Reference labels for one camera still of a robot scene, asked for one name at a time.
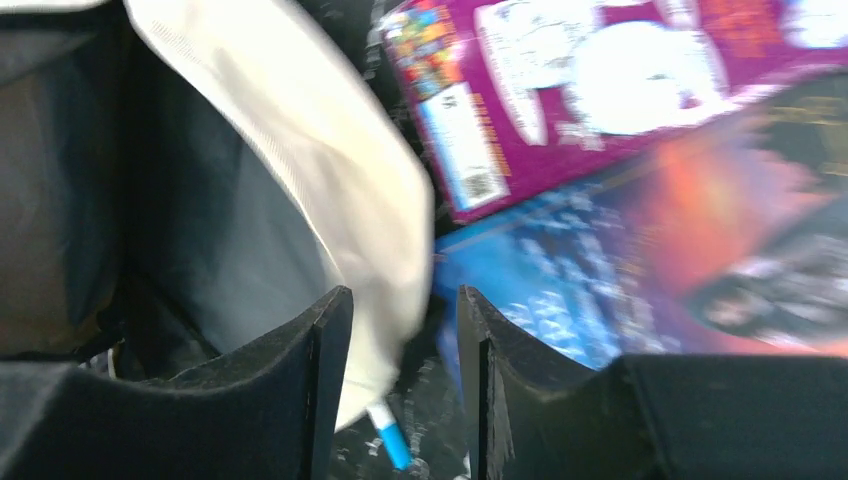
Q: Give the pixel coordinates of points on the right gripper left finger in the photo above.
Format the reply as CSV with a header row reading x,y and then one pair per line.
x,y
266,410

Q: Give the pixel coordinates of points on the Jane Eyre paperback book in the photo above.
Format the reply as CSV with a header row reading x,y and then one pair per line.
x,y
728,238

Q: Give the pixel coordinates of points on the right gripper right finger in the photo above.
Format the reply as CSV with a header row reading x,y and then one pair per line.
x,y
534,414

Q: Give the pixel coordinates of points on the beige canvas backpack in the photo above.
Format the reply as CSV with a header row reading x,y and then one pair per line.
x,y
225,149

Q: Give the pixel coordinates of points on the purple colouring book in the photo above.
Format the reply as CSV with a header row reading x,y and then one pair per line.
x,y
513,98

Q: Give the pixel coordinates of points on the white marker blue cap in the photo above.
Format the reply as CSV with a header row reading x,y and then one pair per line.
x,y
389,431

